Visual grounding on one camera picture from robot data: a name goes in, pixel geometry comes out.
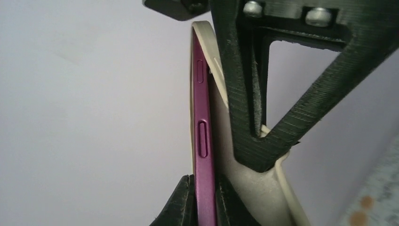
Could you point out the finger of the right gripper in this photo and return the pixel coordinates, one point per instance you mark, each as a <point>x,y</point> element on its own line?
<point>287,63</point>

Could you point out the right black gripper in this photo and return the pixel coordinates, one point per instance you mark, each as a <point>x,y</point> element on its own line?
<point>180,10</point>

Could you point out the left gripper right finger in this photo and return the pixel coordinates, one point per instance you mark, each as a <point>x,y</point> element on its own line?
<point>231,211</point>

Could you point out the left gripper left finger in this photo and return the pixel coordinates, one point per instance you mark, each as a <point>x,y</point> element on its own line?
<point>180,209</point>

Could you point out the phone with pink case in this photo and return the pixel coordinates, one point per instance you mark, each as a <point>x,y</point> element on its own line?
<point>268,196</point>

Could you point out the floral patterned table mat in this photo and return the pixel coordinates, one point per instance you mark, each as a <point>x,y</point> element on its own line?
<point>377,202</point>

